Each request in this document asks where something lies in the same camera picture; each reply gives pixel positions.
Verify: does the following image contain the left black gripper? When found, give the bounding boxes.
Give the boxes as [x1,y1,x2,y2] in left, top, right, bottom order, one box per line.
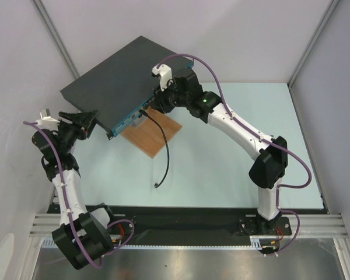
[57,110,99,153]

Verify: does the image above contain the dark grey network switch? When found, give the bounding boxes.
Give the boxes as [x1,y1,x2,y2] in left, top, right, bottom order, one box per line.
[60,35,195,141]

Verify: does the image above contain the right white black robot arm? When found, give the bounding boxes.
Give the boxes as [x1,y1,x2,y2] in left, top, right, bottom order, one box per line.
[151,65,288,235]

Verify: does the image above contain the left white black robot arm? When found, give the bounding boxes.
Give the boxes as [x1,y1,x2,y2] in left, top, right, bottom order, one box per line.
[29,110,117,270]

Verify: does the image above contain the wooden board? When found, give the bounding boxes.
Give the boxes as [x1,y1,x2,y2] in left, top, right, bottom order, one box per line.
[120,108,182,159]

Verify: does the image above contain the black ethernet cable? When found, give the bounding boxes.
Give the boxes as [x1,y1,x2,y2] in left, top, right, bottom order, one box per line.
[139,109,172,189]

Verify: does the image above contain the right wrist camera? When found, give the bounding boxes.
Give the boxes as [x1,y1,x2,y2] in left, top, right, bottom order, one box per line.
[151,64,173,92]

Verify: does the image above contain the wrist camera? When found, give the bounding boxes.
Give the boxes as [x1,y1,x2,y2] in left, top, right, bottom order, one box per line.
[36,108,59,126]
[151,64,173,92]

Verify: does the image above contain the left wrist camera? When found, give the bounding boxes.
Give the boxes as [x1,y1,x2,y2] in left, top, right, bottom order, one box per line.
[36,108,59,126]

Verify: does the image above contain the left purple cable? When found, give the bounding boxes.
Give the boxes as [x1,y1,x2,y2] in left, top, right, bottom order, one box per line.
[23,121,135,269]

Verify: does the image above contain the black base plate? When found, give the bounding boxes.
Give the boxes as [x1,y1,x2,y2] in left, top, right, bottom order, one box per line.
[46,204,329,246]

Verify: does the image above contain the white slotted cable duct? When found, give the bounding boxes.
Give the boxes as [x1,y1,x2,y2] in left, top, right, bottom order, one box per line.
[42,235,265,250]

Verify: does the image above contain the aluminium rail frame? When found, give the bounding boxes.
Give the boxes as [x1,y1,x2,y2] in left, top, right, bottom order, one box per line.
[22,214,350,279]

